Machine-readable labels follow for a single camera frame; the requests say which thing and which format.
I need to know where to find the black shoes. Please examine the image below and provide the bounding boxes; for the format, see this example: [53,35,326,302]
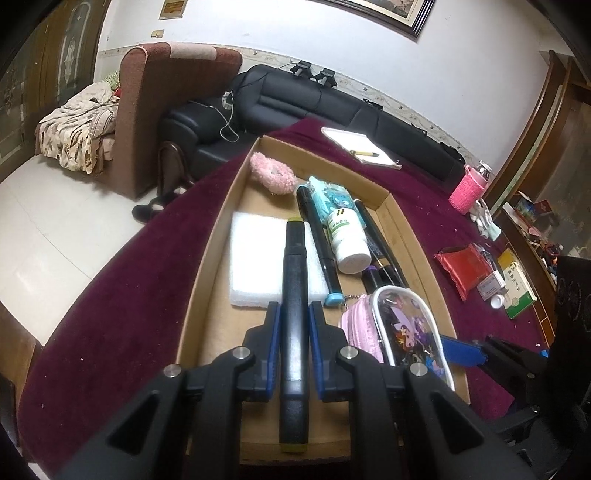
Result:
[131,196,169,224]

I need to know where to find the red packet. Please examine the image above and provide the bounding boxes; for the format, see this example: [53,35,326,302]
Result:
[434,244,502,302]

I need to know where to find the long black pen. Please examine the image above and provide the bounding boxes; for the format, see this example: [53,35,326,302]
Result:
[355,199,408,288]

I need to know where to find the pink fluffy pouch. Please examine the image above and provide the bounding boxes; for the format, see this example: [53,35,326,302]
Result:
[249,152,296,197]

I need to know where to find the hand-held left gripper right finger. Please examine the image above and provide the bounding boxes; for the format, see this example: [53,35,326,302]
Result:
[308,301,536,480]

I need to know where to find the pink knitted bottle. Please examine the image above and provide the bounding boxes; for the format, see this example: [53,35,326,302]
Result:
[449,161,491,215]

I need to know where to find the white cloth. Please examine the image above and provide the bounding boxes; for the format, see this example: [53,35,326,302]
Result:
[468,198,495,234]

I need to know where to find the red and blue carton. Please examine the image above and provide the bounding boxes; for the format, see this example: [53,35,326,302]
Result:
[515,191,555,222]

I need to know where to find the teal tissue packet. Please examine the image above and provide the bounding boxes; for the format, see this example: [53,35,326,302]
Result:
[307,175,356,227]

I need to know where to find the clear cartoon pencil case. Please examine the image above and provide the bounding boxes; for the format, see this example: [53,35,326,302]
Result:
[372,285,455,370]

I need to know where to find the framed wall painting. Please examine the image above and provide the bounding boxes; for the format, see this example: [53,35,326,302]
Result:
[323,0,437,42]

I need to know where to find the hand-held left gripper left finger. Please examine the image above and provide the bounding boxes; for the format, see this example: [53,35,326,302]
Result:
[55,301,282,480]

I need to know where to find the pile of small clutter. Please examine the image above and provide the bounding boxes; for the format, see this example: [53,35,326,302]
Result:
[526,222,583,278]

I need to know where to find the black marker blue cap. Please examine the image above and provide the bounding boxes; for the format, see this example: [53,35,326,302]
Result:
[295,185,345,308]

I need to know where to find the wooden cabinet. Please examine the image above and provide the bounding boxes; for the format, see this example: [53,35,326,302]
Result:
[480,50,591,347]

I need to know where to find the black marker yellow-green ends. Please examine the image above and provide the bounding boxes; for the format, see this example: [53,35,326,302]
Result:
[278,217,311,455]

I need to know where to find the floral blanket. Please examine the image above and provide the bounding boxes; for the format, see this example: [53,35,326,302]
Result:
[36,83,120,174]

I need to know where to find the ornate wooden door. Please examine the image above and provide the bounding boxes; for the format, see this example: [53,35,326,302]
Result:
[0,0,112,185]

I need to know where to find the dark wooden chair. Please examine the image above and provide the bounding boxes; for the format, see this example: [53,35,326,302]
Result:
[0,305,42,462]

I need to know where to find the black patterned panel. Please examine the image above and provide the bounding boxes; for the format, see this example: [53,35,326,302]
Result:
[553,254,591,354]

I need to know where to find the white notebook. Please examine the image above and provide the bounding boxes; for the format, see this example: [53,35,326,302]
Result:
[321,127,402,171]

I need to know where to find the black leather sofa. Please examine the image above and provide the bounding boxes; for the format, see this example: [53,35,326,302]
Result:
[159,65,466,190]

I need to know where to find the brown armchair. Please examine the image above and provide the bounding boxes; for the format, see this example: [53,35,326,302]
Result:
[95,41,243,200]

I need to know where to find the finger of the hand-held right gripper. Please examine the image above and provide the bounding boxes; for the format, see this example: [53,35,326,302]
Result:
[438,335,550,407]

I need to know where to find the pink zip pouch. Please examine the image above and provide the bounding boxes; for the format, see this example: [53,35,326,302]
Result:
[339,295,386,365]

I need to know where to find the small gold wall plaque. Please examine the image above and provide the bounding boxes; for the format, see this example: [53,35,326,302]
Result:
[158,0,188,20]

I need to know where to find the white pill bottle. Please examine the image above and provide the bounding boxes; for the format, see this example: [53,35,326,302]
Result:
[327,207,372,274]

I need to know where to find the dark wooden stool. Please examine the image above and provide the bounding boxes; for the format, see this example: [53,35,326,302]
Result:
[157,141,195,199]

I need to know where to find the white charging cable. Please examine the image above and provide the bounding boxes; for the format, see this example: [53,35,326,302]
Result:
[203,90,241,141]

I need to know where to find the black marker with purple cap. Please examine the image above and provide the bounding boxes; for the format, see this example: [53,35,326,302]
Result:
[362,265,393,296]

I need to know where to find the small white box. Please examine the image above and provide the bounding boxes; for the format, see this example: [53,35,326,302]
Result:
[477,271,507,301]

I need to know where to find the white foam block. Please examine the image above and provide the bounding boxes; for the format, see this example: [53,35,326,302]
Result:
[229,211,328,309]

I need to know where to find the cardboard tray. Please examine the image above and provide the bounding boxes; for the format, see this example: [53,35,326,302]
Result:
[174,135,471,464]

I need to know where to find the green and white box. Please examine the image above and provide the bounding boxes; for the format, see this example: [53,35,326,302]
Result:
[496,249,537,320]

